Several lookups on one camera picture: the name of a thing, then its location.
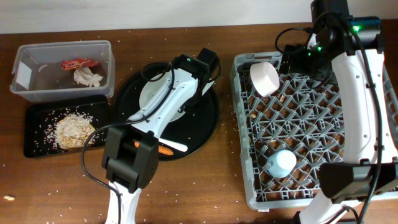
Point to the pink bowl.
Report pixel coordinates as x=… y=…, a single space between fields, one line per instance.
x=265 y=78

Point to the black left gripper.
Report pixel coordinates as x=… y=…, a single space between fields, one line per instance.
x=188 y=108

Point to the grey dishwasher rack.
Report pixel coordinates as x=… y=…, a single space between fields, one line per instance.
x=308 y=123

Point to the clear plastic bin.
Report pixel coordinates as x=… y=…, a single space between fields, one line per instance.
x=39 y=76

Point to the white plastic fork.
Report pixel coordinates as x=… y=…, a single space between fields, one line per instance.
x=174 y=145

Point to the rice and peanut pile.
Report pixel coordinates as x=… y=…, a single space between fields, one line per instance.
x=70 y=132

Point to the black rectangular tray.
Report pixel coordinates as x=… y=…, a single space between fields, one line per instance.
x=40 y=138

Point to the peanut on table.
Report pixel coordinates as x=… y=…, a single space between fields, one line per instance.
x=9 y=197

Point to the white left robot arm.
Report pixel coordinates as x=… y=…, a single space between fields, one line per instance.
x=129 y=169

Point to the white tissue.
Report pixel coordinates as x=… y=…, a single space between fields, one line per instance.
x=85 y=76

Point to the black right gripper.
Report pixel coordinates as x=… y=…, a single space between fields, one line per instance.
x=296 y=66

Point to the grey round plate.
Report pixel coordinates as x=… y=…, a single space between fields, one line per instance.
x=184 y=87

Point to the red snack wrapper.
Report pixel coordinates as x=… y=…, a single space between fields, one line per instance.
x=78 y=63

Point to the light blue plastic cup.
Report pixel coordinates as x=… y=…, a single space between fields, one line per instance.
x=281 y=163

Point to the round black tray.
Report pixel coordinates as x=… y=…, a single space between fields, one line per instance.
x=192 y=129

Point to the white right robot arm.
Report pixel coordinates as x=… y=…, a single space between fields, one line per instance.
x=352 y=48

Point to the orange carrot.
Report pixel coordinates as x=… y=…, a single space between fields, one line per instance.
x=163 y=150

